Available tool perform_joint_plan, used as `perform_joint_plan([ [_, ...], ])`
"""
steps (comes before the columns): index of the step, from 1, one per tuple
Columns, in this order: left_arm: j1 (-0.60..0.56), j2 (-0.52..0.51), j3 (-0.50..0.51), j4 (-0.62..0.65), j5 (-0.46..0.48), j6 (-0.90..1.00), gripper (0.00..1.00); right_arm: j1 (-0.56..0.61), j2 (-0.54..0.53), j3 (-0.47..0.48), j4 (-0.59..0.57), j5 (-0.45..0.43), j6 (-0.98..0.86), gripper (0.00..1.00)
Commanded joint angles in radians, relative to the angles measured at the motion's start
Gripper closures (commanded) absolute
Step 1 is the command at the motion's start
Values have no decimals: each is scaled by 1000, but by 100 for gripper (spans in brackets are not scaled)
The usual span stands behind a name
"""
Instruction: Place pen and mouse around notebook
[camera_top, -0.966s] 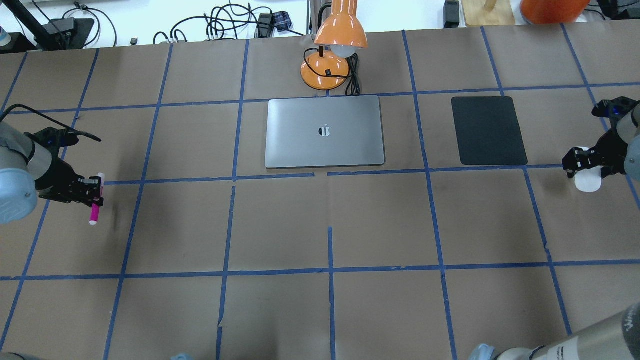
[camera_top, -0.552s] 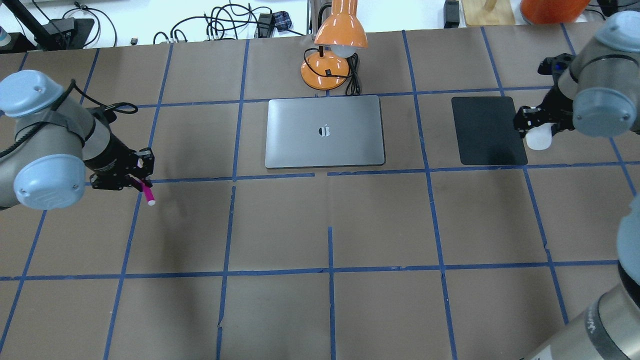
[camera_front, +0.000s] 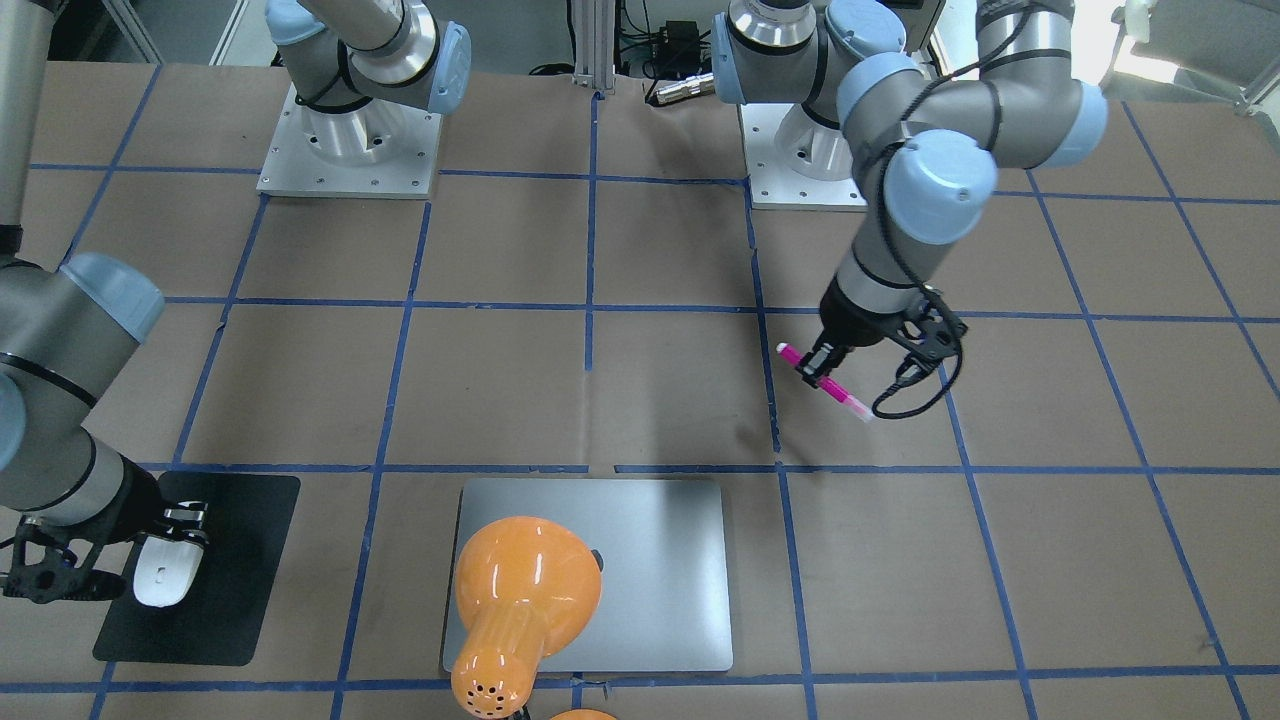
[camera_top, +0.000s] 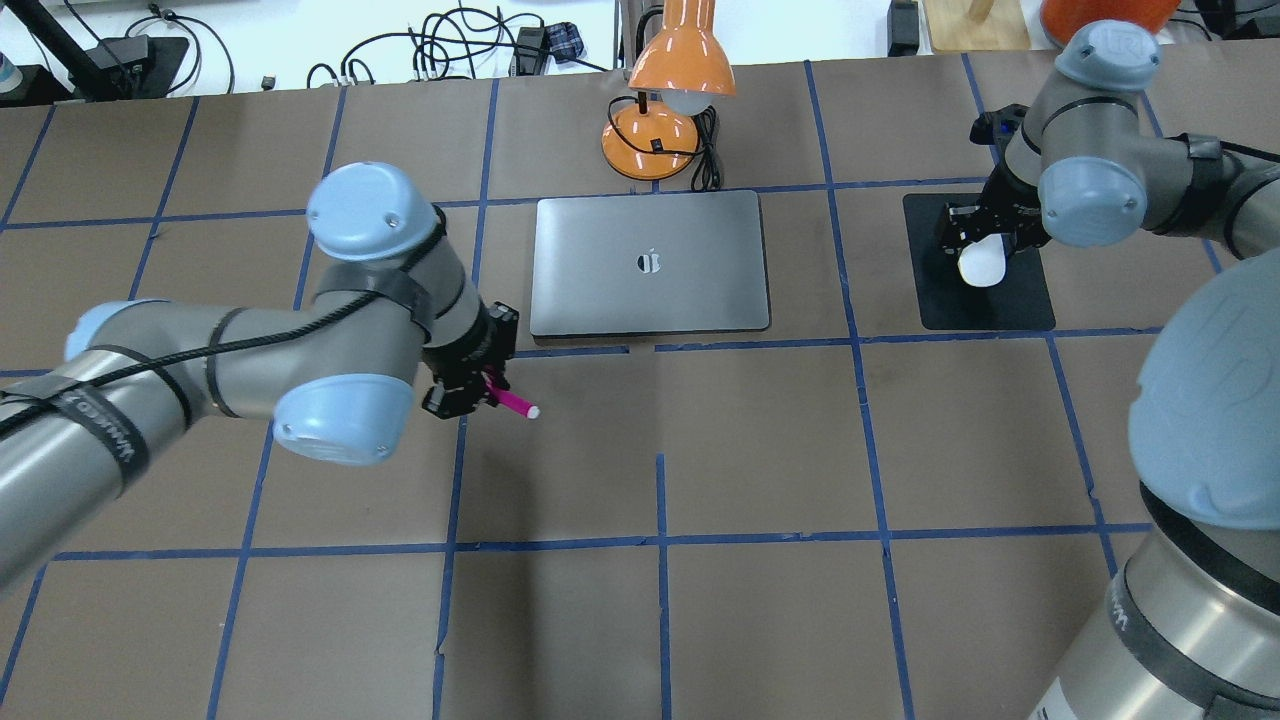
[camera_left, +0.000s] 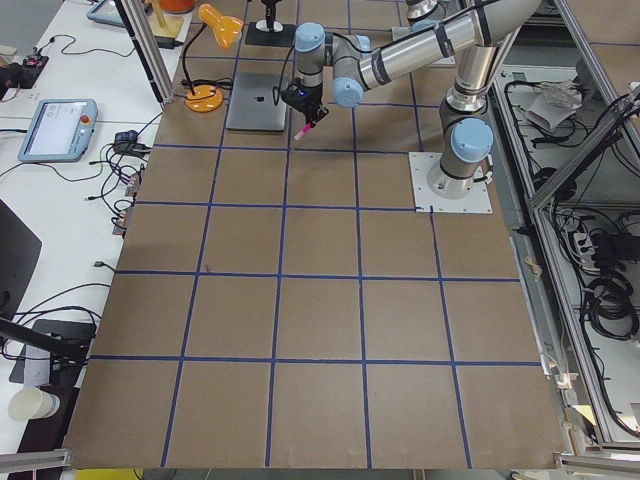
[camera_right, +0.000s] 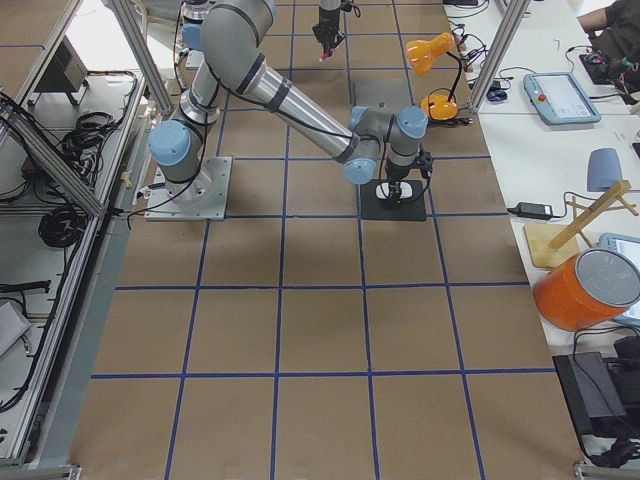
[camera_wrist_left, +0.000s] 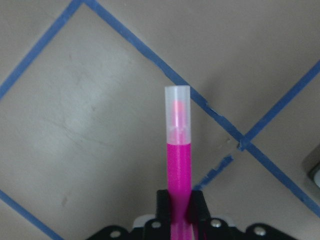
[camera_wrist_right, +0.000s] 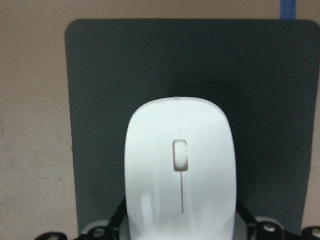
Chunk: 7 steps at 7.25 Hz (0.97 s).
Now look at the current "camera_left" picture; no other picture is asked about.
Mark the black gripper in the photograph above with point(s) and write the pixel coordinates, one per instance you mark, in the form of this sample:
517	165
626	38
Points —
314	104

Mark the pink pen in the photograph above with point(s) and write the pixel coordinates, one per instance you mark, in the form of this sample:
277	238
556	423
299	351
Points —
303	131

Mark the silver closed laptop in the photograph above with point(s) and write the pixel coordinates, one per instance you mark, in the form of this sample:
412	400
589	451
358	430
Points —
252	106

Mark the wooden stand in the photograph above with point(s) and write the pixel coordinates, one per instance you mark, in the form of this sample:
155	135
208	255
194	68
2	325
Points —
163	24

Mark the orange cylindrical container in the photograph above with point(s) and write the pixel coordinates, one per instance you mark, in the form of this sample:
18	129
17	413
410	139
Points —
177	7

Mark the black usb hub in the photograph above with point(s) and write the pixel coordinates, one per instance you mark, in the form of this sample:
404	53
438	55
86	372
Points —
126	142

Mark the blue teach pendant tablet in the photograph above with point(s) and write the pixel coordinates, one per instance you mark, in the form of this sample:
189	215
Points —
60	131

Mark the white paper cup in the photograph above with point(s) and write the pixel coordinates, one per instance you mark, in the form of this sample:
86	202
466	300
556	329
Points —
31	403

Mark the aluminium frame post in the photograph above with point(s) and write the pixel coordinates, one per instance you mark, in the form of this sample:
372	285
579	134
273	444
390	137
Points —
144	42

